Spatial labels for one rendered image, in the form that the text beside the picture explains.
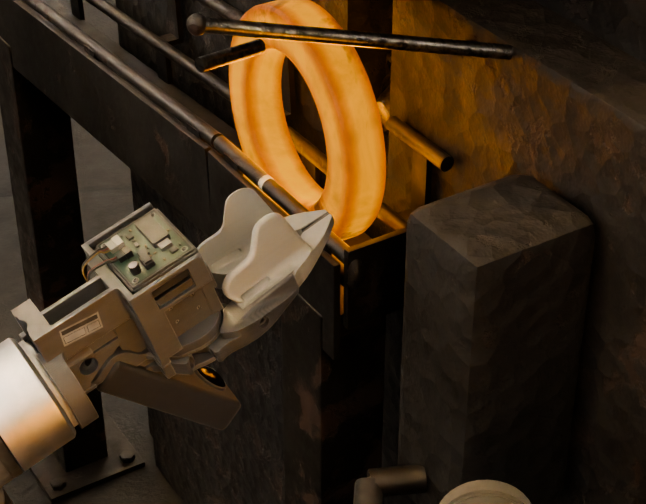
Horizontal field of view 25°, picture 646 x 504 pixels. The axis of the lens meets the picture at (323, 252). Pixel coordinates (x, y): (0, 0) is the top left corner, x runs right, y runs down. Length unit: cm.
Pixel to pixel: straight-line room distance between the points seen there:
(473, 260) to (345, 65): 21
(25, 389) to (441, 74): 37
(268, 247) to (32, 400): 18
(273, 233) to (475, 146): 18
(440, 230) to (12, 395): 28
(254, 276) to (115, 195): 153
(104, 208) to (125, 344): 151
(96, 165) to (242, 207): 160
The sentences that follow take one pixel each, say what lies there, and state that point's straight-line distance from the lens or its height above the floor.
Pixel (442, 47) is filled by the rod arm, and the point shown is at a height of 88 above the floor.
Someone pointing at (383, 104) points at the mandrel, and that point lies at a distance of 114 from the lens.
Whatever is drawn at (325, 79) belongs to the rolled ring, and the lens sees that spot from 102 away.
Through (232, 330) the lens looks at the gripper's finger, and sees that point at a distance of 92.
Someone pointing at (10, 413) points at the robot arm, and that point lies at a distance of 89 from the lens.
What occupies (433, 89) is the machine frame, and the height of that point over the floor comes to 80.
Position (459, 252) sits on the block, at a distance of 88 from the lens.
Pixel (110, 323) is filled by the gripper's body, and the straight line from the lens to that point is 90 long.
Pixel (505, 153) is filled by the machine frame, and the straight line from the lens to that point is 99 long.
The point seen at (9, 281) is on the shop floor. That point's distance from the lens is 228.
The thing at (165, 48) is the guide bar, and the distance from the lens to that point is 137.
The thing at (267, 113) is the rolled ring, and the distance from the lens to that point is 116.
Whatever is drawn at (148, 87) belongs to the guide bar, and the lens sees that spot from 127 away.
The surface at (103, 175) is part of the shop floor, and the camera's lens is 251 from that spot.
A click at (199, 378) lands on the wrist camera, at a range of 98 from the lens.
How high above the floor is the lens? 129
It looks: 34 degrees down
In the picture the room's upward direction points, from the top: straight up
